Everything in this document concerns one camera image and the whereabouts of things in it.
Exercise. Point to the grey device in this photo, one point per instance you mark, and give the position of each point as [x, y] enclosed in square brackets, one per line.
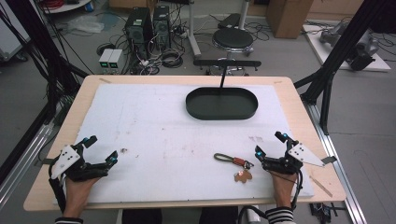
[331, 34]

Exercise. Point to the slim black computer tower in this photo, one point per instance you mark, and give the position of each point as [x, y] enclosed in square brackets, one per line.
[161, 26]

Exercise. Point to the white foam board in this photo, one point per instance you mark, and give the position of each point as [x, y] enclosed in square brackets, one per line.
[162, 133]

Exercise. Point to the black tray stand with bar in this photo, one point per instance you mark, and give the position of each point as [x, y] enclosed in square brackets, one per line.
[221, 105]

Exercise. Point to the person's right striped sleeve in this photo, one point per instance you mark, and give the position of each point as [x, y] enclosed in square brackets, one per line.
[280, 215]

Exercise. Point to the white round table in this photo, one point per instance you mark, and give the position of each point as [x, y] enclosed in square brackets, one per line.
[67, 6]

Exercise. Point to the white power supply unit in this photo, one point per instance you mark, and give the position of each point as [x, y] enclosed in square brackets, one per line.
[105, 59]
[115, 59]

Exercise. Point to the clear plastic bag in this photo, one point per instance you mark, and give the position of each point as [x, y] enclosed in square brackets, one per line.
[85, 24]

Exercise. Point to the white floor board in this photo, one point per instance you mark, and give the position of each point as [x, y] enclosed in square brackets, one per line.
[323, 51]

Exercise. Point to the person's left hand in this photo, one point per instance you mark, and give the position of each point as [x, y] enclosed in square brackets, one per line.
[76, 196]

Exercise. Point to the white desk leg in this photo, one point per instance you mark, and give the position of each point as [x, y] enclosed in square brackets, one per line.
[193, 34]

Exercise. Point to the black flat case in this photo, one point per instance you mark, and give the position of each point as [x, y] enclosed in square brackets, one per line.
[229, 21]

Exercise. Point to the black machine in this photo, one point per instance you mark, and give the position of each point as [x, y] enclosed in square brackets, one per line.
[362, 54]

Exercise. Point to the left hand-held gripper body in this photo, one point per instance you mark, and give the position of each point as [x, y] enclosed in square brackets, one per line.
[66, 158]

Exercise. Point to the aluminium rail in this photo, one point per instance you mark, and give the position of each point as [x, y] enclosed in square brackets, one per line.
[21, 168]
[336, 165]

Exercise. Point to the person's right hand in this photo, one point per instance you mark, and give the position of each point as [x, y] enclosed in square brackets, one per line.
[284, 189]

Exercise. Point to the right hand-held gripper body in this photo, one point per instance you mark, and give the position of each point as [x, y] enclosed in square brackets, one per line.
[300, 153]

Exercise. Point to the black round stool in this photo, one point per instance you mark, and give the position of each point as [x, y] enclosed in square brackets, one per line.
[233, 39]

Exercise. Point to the white panel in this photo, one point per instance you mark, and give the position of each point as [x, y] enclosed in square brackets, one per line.
[11, 34]

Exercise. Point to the person's striped sleeve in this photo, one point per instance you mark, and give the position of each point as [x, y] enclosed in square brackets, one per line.
[280, 215]
[69, 221]

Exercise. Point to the thin wooden stick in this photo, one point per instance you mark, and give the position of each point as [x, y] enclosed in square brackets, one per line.
[320, 186]

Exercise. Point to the person's left striped sleeve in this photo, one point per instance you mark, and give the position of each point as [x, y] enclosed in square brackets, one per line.
[69, 221]

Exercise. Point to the large black computer tower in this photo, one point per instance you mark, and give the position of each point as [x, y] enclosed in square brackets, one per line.
[138, 31]

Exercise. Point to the electronics board on floor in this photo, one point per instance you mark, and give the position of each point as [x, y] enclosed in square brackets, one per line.
[323, 213]

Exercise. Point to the cardboard box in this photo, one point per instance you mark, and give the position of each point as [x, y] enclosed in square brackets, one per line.
[288, 17]

